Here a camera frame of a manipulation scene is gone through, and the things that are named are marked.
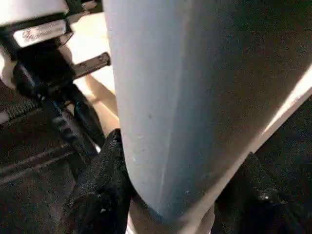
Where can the black floor mat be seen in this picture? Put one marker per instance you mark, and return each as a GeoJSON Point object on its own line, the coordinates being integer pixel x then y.
{"type": "Point", "coordinates": [36, 182]}

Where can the white plastic table leg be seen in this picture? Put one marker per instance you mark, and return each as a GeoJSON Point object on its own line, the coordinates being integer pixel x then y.
{"type": "Point", "coordinates": [182, 97]}

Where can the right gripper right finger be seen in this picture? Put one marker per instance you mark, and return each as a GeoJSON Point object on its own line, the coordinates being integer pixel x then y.
{"type": "Point", "coordinates": [263, 209]}

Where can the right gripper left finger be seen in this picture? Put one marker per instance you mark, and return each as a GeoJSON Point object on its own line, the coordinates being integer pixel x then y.
{"type": "Point", "coordinates": [102, 195]}

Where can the white plastic table top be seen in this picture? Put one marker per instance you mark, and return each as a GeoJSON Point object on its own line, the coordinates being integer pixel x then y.
{"type": "Point", "coordinates": [97, 36]}

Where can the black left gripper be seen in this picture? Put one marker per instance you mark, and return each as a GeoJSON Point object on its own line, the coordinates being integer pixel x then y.
{"type": "Point", "coordinates": [44, 73]}

